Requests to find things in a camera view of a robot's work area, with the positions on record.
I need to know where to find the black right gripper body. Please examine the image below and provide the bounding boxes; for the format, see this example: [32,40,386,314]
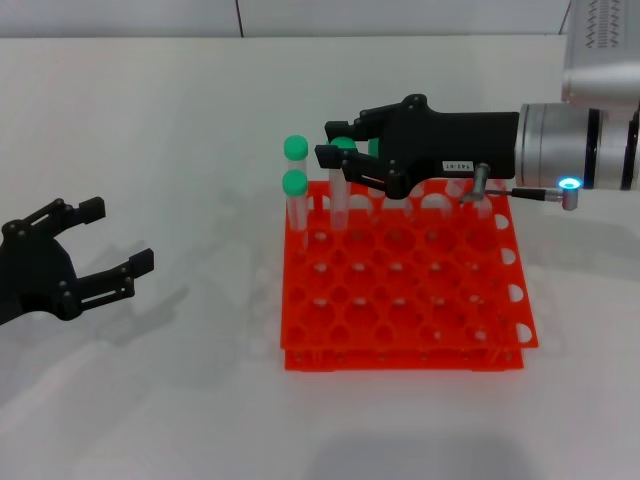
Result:
[381,93,520,199]

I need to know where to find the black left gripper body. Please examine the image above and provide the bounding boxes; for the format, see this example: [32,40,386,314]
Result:
[0,219,82,327]

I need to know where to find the orange test tube rack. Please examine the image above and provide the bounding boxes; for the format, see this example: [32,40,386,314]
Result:
[277,178,541,374]

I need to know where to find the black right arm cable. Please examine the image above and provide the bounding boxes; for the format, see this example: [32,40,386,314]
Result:
[458,162,584,211]

